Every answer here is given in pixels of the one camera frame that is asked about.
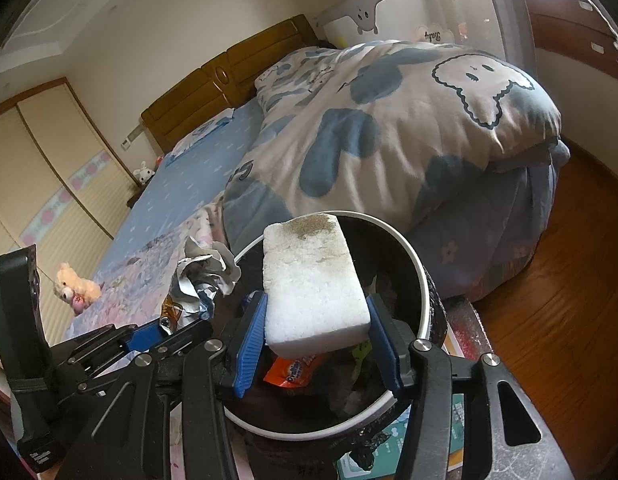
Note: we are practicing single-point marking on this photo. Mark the white rimmed trash bin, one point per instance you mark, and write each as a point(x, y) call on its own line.
point(389, 260)

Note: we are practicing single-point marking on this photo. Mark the wooden headboard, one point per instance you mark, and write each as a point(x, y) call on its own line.
point(199, 95)

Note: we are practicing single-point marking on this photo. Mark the wall switch panel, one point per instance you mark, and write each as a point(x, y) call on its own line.
point(132, 138)

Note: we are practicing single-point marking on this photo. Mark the grey bed guard rail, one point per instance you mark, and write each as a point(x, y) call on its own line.
point(359, 15)

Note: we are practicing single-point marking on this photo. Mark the wooden nightstand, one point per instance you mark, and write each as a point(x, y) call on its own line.
point(136, 195)

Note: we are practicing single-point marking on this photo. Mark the orange snack packet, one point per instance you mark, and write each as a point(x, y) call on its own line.
point(294, 372)

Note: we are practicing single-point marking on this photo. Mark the brown drawer dresser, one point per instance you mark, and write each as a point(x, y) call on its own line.
point(564, 25)

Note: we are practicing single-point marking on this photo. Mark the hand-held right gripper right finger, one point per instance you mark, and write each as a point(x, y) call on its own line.
point(389, 350)

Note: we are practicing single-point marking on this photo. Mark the blue and white pillow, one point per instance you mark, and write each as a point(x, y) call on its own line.
point(204, 130)

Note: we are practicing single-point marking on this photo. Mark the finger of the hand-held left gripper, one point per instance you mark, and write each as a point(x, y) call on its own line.
point(189, 335)
point(144, 336)

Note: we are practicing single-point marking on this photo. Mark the white paper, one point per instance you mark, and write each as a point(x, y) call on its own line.
point(209, 265)

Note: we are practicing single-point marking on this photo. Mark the blue patterned duvet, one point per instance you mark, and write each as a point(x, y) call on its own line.
point(389, 135)

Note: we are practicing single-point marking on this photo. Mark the blue bed sheet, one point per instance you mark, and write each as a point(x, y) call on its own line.
point(199, 175)

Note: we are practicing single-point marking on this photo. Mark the teal printed box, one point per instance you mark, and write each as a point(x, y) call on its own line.
point(456, 420)

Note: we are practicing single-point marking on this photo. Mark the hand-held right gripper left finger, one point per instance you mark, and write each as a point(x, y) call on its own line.
point(249, 355)

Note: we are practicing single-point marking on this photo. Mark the beige teddy bear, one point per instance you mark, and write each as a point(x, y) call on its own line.
point(81, 287)

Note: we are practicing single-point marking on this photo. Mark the white bunny toy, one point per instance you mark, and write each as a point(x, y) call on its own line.
point(144, 174)

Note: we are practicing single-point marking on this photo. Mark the cream sliding door wardrobe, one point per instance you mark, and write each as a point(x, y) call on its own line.
point(39, 160)

